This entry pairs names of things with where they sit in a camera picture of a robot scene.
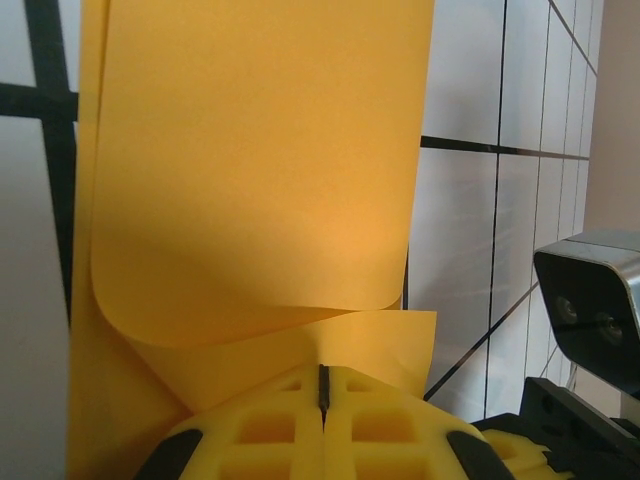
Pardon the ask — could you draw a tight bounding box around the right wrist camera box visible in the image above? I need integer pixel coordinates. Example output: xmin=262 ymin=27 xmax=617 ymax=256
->
xmin=532 ymin=228 xmax=640 ymax=374

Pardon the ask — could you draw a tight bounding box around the orange paper sheet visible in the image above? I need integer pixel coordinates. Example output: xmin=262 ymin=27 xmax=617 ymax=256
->
xmin=67 ymin=0 xmax=439 ymax=480

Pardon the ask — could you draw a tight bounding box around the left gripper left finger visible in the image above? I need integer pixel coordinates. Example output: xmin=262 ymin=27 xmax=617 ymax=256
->
xmin=135 ymin=363 xmax=327 ymax=480

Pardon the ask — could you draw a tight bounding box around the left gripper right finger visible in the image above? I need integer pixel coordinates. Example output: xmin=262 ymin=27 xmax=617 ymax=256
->
xmin=323 ymin=363 xmax=517 ymax=480

